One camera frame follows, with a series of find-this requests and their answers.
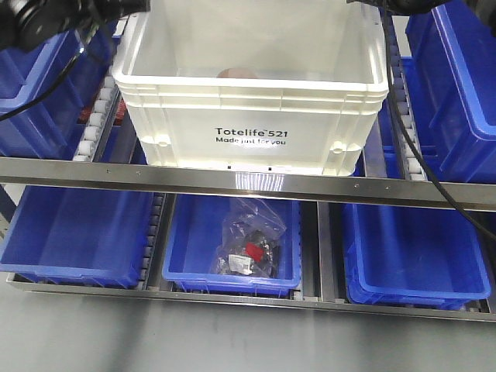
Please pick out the white plastic tote box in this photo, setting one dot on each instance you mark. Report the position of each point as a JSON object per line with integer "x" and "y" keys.
{"x": 321, "y": 81}

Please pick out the pink plush ball yellow trim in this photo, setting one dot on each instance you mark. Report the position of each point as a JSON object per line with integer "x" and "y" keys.
{"x": 237, "y": 72}

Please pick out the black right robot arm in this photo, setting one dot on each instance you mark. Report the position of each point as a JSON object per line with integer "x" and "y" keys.
{"x": 403, "y": 7}

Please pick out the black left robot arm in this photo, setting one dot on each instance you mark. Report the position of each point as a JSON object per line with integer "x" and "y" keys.
{"x": 27, "y": 24}

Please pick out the clear bag of parts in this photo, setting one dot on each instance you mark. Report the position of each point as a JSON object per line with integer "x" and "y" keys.
{"x": 252, "y": 233}

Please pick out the blue bin lower middle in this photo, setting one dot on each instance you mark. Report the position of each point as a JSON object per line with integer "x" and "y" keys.
{"x": 195, "y": 235}

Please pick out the blue bin lower left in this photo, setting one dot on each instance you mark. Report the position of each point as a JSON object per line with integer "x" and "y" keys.
{"x": 78, "y": 236}

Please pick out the white roller track right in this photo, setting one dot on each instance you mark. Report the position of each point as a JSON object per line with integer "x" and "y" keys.
{"x": 409, "y": 167}

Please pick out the white roller track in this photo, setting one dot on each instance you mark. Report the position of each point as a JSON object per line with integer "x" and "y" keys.
{"x": 100, "y": 121}
{"x": 409, "y": 167}

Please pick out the white roller track left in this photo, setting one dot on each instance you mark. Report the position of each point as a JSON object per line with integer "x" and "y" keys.
{"x": 100, "y": 121}

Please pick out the blue plastic bin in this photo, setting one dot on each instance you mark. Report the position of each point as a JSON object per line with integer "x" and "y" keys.
{"x": 412, "y": 256}
{"x": 451, "y": 79}

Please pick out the blue bin upper left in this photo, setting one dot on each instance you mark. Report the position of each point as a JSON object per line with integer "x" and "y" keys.
{"x": 48, "y": 129}

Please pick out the grey metal shelf frame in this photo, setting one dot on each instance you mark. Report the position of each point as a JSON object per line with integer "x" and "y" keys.
{"x": 121, "y": 165}

